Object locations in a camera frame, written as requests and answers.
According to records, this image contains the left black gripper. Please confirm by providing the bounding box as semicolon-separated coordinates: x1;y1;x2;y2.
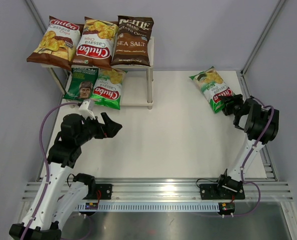
75;112;122;146

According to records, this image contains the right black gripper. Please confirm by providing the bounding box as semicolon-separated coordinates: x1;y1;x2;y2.
218;93;244;116

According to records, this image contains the green Chuba bag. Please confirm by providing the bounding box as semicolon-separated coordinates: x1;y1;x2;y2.
89;68;127;110
189;66;235;114

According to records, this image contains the green Keogh's chips bag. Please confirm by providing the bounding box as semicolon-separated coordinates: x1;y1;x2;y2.
63;68;99;101

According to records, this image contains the brown Kettle sea salt bag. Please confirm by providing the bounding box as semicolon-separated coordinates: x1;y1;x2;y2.
111;15;154;67

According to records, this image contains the brown Chuba cassava chips bag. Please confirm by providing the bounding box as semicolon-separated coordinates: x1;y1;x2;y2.
26;16;84;71

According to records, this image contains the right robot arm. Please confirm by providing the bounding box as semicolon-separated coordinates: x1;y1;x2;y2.
215;94;280;199

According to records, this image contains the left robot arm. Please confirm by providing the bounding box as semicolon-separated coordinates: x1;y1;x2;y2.
9;112;123;240

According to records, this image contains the white two-tier wooden shelf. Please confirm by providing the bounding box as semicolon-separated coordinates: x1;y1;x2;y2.
40;36;155;111

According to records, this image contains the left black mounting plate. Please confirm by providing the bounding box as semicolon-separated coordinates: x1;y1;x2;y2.
84;184;113;200

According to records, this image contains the black mounting plate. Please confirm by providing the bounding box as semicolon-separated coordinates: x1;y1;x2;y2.
84;184;113;200
197;183;246;200

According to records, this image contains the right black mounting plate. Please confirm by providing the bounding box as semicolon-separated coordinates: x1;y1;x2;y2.
197;183;246;200

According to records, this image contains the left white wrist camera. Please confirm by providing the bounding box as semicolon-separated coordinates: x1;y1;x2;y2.
78;99;98;120

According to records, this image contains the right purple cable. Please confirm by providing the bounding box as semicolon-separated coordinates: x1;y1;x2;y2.
235;97;276;216

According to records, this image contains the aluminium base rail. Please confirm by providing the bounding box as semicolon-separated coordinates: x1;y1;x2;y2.
22;177;294;203

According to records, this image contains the white slotted cable duct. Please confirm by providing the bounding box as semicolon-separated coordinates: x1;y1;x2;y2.
75;202;220;213

